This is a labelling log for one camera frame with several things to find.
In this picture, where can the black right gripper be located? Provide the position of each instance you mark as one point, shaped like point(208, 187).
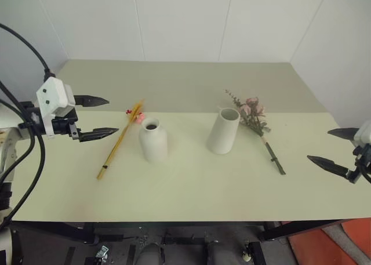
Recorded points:
point(363, 160)

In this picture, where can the white cylindrical vase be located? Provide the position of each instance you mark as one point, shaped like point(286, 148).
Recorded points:
point(221, 134)

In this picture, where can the orange floor mat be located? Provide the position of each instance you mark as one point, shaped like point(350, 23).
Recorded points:
point(324, 244)

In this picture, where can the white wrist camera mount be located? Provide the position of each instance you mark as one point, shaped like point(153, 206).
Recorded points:
point(363, 133)
point(50, 94)

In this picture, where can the white bottle-shaped vase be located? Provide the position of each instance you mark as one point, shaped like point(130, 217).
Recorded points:
point(153, 143)

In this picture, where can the yellow dried flower bundle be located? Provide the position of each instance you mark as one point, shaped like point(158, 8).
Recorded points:
point(118, 144)

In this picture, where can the black metal table frame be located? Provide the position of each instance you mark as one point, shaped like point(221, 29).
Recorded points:
point(174, 227)

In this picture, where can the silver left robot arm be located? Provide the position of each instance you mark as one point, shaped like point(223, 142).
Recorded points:
point(7, 149)

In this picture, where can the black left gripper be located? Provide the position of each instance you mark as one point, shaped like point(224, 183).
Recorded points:
point(65, 124)

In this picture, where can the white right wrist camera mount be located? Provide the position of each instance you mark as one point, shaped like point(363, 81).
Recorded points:
point(363, 133)

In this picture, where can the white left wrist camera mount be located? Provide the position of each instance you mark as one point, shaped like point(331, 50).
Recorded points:
point(50, 94)

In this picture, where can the pink rose bouquet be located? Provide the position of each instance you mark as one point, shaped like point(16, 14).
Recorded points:
point(255, 120)

